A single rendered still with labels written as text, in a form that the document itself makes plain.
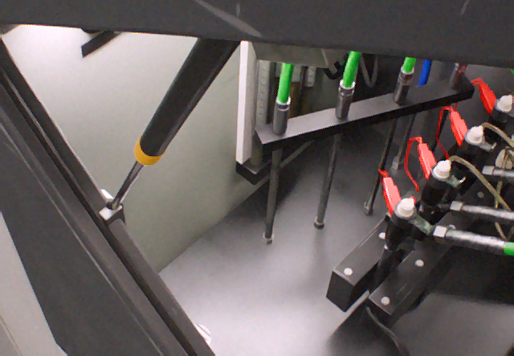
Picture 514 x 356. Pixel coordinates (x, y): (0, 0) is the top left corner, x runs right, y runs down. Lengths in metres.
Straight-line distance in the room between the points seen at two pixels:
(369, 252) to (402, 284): 0.07
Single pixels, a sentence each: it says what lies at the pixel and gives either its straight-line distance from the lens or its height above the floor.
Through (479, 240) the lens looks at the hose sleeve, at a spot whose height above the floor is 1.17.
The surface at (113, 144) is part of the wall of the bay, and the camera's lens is 0.87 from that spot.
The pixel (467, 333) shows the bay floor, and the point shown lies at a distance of 1.18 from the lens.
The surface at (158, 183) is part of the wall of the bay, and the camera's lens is 1.00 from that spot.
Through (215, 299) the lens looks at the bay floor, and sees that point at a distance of 1.14.
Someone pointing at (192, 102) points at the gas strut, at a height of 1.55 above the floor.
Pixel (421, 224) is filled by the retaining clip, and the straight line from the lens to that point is 0.90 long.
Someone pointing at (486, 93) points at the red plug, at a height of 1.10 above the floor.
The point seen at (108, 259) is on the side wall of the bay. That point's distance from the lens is 0.65.
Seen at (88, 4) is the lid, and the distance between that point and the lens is 0.34.
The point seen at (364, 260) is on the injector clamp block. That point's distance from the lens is 1.02.
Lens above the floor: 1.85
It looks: 52 degrees down
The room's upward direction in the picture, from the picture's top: 5 degrees clockwise
